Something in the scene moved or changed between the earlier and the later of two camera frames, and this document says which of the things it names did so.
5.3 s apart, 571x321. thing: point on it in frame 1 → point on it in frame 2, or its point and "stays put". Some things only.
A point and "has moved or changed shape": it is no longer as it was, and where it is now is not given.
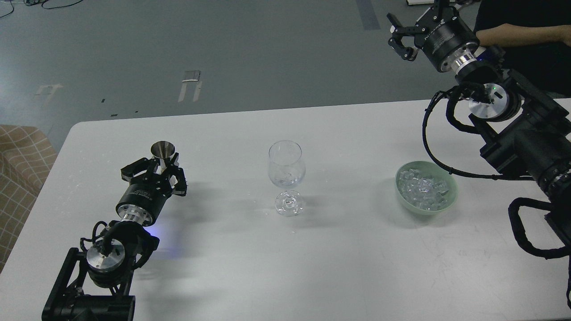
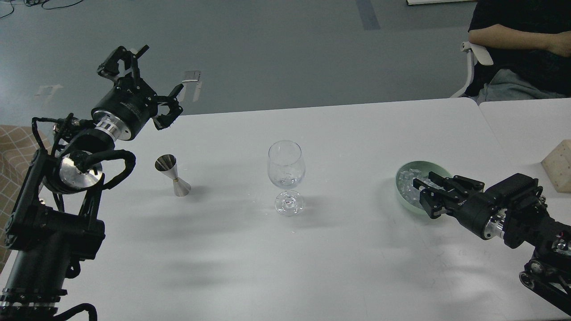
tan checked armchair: x=26 y=158 stays put
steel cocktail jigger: x=163 y=150 has moved or changed shape
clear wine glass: x=287 y=169 stays put
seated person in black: x=535 y=37 stays put
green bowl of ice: x=425 y=187 stays put
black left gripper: x=143 y=198 → x=131 y=100
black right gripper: x=449 y=40 → x=473 y=209
